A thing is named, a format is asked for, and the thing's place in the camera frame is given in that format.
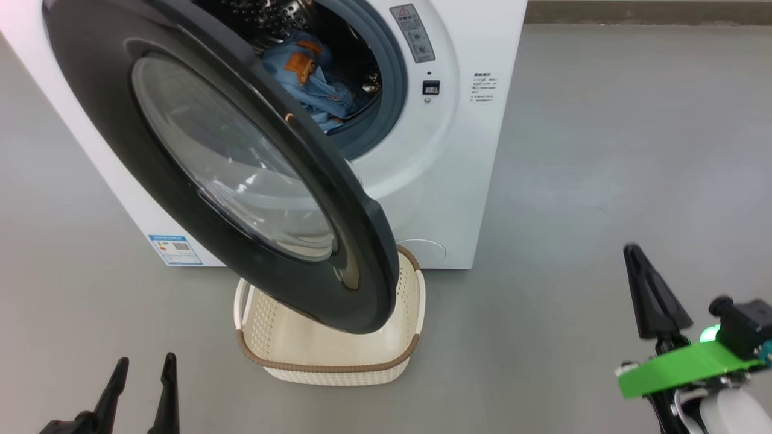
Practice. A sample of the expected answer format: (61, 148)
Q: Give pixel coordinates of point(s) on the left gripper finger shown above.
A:
(111, 404)
(167, 404)

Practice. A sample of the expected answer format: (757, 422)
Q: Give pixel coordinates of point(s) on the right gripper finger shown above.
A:
(657, 307)

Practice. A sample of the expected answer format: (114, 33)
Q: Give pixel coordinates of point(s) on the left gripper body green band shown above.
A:
(69, 427)

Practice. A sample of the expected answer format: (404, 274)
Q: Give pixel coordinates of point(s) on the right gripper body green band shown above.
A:
(675, 367)

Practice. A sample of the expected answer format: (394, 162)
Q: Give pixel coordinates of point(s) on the black round glass washer door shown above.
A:
(120, 120)

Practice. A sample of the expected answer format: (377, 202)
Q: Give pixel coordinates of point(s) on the blue bear-print garment cream lining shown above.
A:
(332, 117)

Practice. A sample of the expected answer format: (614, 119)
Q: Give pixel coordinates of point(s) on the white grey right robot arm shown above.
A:
(736, 413)

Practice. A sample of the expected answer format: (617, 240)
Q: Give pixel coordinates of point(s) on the white front-load washing machine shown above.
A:
(446, 181)

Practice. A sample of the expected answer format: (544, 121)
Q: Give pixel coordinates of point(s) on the blue energy label sticker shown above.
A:
(175, 250)

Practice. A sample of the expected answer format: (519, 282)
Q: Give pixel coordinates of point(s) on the cream perforated laundry basket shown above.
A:
(325, 355)

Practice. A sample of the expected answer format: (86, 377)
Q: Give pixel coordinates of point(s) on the round white filter cover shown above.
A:
(425, 250)

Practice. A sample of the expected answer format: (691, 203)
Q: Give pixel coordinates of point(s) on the small printed text sticker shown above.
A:
(484, 87)

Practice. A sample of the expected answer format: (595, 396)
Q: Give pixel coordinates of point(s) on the grey gasket and steel drum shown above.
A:
(386, 90)

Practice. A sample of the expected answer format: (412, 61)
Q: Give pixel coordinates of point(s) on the grey warning sticker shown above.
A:
(413, 33)

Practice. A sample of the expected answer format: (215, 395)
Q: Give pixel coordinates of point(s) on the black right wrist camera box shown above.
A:
(745, 325)

